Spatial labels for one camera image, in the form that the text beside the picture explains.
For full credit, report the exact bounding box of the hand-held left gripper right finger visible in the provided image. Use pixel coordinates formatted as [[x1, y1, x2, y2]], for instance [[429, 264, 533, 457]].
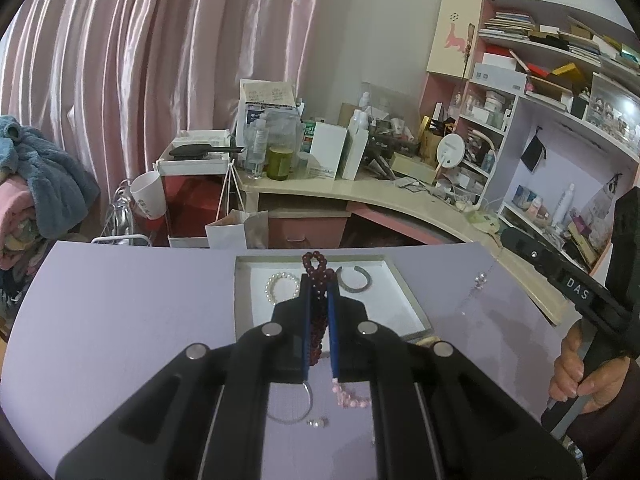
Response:
[[327, 274, 583, 480]]

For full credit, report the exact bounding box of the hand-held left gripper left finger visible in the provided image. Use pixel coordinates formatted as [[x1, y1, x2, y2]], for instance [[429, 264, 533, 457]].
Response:
[[55, 274, 313, 480]]

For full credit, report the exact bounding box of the dark red bead bracelet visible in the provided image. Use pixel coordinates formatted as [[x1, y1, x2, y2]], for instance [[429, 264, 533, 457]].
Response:
[[301, 251, 335, 367]]

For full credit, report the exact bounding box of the white jewelry tray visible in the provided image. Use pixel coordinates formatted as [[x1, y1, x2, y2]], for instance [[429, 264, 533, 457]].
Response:
[[234, 254, 433, 346]]

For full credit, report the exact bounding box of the thin silver bangle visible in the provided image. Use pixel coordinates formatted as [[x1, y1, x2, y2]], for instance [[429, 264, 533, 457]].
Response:
[[265, 380, 313, 426]]

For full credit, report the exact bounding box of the pink bead bracelet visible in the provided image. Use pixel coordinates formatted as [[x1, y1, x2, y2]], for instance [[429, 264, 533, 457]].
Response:
[[331, 380, 373, 409]]

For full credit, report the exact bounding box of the pearl pendant necklace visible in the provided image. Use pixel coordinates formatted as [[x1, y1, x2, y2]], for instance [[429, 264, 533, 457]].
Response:
[[460, 267, 493, 311]]

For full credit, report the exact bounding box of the person's right hand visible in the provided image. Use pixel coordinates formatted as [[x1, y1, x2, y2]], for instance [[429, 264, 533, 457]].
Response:
[[549, 317, 632, 413]]

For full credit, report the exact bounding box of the silver cuff bangle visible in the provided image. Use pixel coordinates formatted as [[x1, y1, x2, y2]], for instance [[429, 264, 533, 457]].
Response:
[[335, 265, 373, 293]]

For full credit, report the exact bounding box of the white spray bottle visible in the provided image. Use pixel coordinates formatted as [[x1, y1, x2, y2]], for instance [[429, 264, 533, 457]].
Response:
[[550, 182, 577, 228]]

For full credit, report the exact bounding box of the white paper bag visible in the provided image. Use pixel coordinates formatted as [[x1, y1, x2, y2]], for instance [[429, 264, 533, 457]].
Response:
[[205, 162, 269, 251]]

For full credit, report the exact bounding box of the beige corner desk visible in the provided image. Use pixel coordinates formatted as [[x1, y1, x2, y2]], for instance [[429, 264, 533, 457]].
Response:
[[235, 170, 576, 326]]

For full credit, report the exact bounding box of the pink shelf unit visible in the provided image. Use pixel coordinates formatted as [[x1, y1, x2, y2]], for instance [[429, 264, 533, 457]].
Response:
[[425, 0, 640, 273]]

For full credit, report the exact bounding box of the olive green glass jar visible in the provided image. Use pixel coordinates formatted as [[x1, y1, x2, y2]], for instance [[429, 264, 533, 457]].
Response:
[[266, 145, 293, 181]]

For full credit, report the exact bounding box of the tall narrow white box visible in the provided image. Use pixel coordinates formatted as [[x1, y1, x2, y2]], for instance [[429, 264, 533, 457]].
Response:
[[341, 127, 371, 182]]

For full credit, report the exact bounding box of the white cardboard box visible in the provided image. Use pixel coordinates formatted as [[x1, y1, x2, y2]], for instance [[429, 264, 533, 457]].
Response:
[[310, 121, 348, 181]]

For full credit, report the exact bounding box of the beige flat box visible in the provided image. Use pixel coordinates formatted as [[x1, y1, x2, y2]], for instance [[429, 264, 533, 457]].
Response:
[[390, 152, 438, 184]]

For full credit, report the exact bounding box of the clear plastic bottle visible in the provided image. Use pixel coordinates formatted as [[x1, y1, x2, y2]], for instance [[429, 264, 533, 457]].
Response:
[[245, 115, 269, 178]]

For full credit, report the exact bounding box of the round white mirror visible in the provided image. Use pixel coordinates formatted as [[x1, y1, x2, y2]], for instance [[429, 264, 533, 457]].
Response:
[[436, 134, 467, 181]]

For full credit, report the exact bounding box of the white plastic cup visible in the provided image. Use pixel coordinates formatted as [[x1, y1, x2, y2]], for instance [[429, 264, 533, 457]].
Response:
[[129, 170, 168, 221]]

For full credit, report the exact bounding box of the black paddle brush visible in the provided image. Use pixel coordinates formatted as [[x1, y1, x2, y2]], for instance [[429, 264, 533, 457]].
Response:
[[169, 143, 246, 158]]

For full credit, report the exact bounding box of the large white carton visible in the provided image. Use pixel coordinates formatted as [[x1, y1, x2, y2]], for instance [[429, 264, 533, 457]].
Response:
[[235, 79, 306, 161]]

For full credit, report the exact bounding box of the stack of books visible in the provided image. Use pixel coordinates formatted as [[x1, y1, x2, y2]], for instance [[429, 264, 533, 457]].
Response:
[[482, 10, 538, 41]]

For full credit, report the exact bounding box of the blue fleece blanket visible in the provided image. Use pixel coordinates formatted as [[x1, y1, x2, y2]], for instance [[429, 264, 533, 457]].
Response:
[[0, 115, 101, 238]]

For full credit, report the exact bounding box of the pink curtain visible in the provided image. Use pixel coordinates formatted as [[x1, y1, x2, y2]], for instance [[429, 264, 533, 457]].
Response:
[[0, 0, 328, 248]]

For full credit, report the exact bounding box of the pink blanket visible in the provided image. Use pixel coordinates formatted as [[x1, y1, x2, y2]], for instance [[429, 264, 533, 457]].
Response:
[[0, 175, 56, 271]]

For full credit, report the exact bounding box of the white pearl bracelet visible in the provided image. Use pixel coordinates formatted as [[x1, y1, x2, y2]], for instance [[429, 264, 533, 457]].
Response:
[[265, 272, 302, 306]]

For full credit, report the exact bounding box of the black drawstring pouch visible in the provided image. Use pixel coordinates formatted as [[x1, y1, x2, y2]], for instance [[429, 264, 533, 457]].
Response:
[[520, 127, 547, 173]]

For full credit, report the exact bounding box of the white wire rack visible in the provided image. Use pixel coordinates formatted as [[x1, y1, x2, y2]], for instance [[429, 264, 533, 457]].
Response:
[[90, 180, 153, 248]]

